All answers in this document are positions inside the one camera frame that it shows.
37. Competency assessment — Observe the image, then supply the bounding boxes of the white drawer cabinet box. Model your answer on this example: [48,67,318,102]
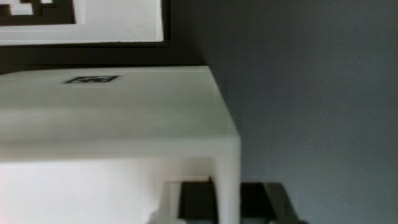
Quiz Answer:
[0,66,240,224]

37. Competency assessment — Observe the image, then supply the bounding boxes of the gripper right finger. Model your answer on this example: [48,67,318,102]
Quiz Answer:
[240,182,310,224]

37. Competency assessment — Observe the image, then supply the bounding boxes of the fiducial marker sheet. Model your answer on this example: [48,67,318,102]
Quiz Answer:
[0,0,166,46]

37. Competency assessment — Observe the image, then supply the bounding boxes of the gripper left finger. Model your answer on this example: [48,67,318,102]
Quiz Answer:
[148,178,217,224]

